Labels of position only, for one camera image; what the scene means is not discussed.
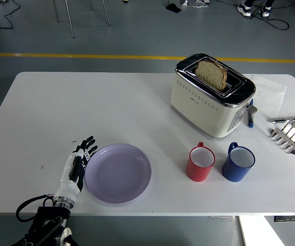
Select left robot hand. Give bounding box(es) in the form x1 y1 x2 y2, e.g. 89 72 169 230
54 135 98 199

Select purple plate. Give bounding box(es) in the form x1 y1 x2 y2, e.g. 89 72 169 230
85 142 153 204

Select brown bread slice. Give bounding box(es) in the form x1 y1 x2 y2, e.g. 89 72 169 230
195 60 228 91

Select black silver pen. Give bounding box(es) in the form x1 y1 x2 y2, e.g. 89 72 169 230
269 117 295 124

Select white paper sheet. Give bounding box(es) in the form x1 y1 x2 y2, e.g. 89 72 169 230
249 74 288 116

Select white table leg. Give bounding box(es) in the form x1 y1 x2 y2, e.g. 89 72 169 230
236 216 248 246
49 216 68 246

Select blue marker pen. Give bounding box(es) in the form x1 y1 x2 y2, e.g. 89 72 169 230
247 99 255 129

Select blue mug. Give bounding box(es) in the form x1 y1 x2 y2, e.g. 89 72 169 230
221 142 256 182

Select cream chrome toaster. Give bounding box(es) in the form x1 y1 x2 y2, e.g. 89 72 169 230
170 53 258 139

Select red mug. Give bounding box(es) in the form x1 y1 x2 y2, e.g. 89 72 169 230
185 141 216 182

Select yellow floor tape line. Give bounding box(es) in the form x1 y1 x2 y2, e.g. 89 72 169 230
0 52 295 64

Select metal chair legs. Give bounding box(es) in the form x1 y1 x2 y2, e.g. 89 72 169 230
52 0 112 38

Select thick black floor cable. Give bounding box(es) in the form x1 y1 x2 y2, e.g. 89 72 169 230
248 5 290 31

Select thin black floor cable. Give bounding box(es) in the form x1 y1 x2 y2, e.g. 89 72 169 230
0 0 22 30

